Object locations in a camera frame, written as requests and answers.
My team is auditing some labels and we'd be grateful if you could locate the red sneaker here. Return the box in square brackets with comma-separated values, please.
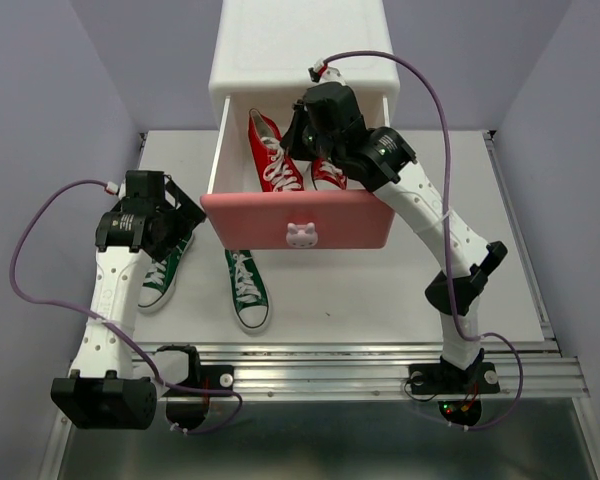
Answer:
[310, 159, 348, 191]
[248, 108, 304, 193]

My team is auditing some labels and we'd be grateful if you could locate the pink front drawer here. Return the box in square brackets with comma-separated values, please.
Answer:
[199, 97, 396, 251]

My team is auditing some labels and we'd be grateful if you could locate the green sneaker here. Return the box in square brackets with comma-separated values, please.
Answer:
[138, 232, 194, 315]
[224, 250, 271, 336]

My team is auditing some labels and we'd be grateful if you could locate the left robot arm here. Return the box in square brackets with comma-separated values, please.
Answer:
[51, 170, 206, 430]

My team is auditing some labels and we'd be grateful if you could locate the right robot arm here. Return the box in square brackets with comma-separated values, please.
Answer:
[281, 82, 508, 390]

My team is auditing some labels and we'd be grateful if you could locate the white shoe cabinet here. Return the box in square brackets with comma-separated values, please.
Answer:
[208, 0, 401, 131]

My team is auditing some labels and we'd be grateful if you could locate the pink bunny drawer knob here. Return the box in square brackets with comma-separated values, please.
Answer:
[286, 222, 319, 249]

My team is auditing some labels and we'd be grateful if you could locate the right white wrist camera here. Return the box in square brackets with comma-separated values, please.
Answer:
[308, 59, 347, 85]

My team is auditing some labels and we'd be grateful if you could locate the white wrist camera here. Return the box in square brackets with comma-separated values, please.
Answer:
[104, 182, 126, 198]
[308, 59, 347, 85]

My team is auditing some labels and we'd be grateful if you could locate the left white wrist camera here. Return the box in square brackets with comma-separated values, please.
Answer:
[104, 182, 126, 198]

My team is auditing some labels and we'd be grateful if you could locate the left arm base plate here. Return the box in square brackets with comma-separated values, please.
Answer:
[180, 364, 235, 398]

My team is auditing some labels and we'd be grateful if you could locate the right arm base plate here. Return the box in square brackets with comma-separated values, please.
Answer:
[408, 361, 500, 396]

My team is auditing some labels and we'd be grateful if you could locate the aluminium rail frame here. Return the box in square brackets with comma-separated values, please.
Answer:
[42, 130, 600, 479]

